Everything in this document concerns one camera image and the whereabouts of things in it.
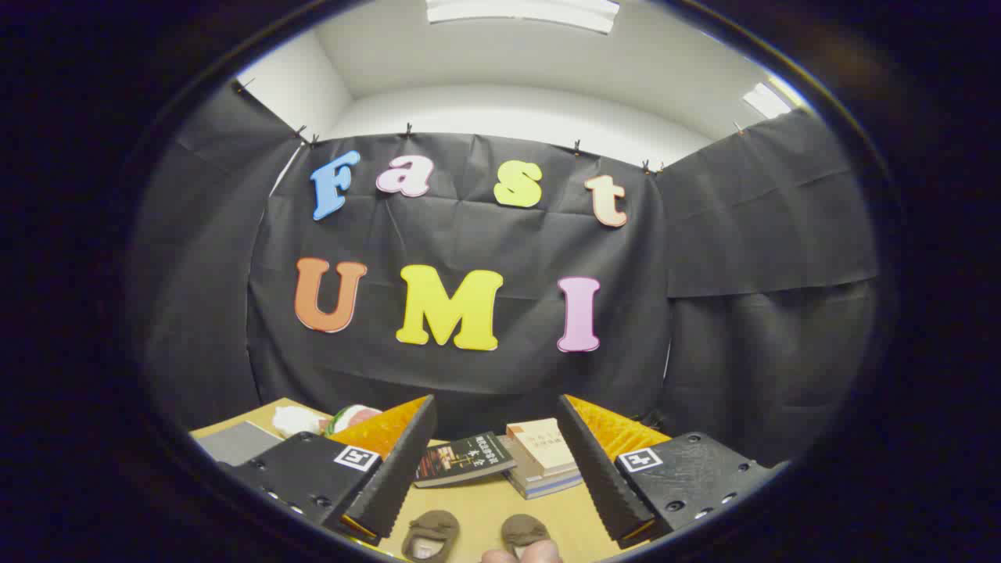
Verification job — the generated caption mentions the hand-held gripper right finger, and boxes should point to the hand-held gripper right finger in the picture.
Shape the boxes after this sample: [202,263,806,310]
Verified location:
[557,394,787,550]

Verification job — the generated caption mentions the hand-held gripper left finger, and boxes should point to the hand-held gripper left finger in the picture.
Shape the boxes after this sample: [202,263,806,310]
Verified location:
[221,395,437,547]

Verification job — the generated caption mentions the brown fuzzy shoe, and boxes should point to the brown fuzzy shoe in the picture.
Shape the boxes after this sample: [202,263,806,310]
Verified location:
[401,510,461,562]
[500,514,552,556]

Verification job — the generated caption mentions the blue book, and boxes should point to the blue book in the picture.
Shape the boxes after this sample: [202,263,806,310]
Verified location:
[516,475,583,500]

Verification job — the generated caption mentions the white book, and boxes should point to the white book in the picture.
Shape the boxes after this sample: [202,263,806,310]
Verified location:
[512,468,581,489]

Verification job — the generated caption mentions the beige cover book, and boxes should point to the beige cover book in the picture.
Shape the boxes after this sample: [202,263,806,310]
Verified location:
[506,418,579,478]

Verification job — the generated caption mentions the dark cover book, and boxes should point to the dark cover book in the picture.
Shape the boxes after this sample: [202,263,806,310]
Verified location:
[414,432,517,489]

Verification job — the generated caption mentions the watermelon slice plush toy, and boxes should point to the watermelon slice plush toy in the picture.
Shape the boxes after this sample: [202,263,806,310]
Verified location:
[325,404,382,436]

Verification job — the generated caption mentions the white plush toy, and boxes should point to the white plush toy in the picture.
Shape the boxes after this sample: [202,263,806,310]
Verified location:
[272,405,329,439]

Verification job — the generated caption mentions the small ceiling light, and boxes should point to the small ceiling light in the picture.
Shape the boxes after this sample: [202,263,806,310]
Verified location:
[743,82,792,120]

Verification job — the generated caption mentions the long ceiling light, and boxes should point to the long ceiling light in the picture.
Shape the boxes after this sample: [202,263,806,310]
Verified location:
[426,0,620,34]

